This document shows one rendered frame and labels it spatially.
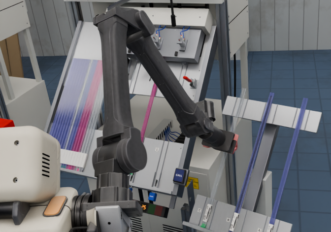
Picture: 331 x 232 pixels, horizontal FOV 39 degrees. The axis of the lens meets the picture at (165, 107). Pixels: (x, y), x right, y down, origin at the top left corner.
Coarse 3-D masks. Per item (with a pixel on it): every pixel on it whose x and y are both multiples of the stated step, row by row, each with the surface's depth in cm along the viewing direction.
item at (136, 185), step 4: (60, 168) 196; (64, 168) 195; (68, 172) 196; (72, 172) 193; (76, 172) 192; (80, 172) 191; (84, 172) 191; (84, 176) 196; (88, 176) 190; (92, 176) 189; (132, 184) 180; (136, 184) 180; (140, 188) 183; (144, 188) 178; (148, 188) 177; (152, 188) 177; (156, 188) 176; (160, 192) 176; (164, 192) 174; (168, 192) 174
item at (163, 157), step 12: (96, 132) 198; (96, 144) 196; (144, 144) 187; (156, 144) 185; (168, 144) 183; (180, 144) 181; (156, 156) 183; (168, 156) 181; (180, 156) 179; (84, 168) 194; (144, 168) 183; (156, 168) 181; (168, 168) 179; (132, 180) 183; (144, 180) 182; (168, 180) 178
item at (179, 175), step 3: (177, 171) 172; (180, 171) 172; (183, 171) 172; (177, 174) 172; (180, 174) 172; (183, 174) 171; (174, 177) 172; (177, 177) 172; (180, 177) 171; (174, 180) 172; (177, 180) 171; (180, 180) 171
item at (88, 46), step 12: (84, 24) 220; (84, 36) 218; (96, 36) 215; (84, 48) 215; (96, 48) 213; (204, 48) 191; (132, 60) 203; (132, 72) 200; (144, 72) 198; (180, 72) 191; (192, 72) 189; (132, 84) 198; (144, 84) 196; (156, 96) 192; (192, 96) 186
